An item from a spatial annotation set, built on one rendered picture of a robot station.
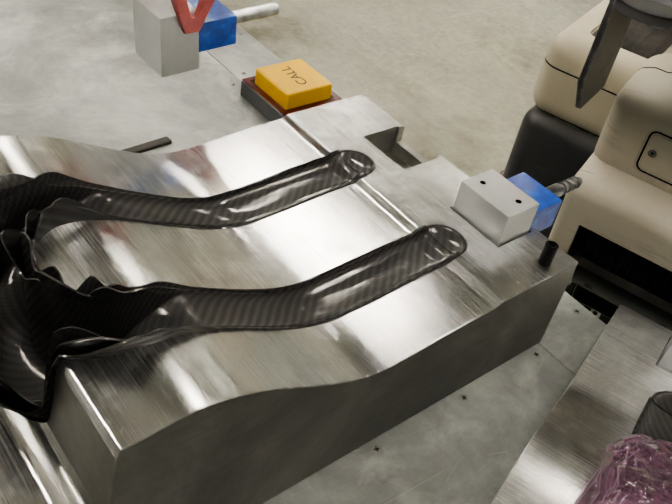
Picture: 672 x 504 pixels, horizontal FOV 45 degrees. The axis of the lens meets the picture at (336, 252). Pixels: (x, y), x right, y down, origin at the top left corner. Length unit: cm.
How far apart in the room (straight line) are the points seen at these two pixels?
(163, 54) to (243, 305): 27
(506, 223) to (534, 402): 14
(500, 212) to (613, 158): 34
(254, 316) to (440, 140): 196
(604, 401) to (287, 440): 22
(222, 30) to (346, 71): 196
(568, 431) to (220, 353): 21
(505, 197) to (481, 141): 187
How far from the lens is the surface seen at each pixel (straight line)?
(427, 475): 57
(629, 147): 91
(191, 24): 70
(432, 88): 269
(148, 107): 87
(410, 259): 59
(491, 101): 271
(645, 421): 60
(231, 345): 45
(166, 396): 41
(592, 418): 56
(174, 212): 58
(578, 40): 119
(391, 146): 73
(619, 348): 63
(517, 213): 61
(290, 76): 87
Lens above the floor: 126
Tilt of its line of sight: 41 degrees down
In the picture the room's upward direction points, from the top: 12 degrees clockwise
